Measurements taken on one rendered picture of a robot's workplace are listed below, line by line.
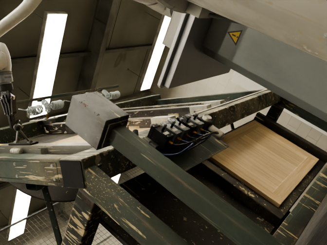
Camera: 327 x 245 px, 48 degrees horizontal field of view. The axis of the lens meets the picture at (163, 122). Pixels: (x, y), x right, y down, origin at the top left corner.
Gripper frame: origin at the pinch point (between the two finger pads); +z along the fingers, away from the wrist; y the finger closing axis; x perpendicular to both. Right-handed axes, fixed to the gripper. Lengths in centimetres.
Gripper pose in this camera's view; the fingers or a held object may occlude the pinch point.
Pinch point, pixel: (11, 121)
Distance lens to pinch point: 211.1
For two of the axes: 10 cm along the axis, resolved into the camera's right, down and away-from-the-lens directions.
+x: 5.7, -1.9, 8.0
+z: 1.4, 9.8, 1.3
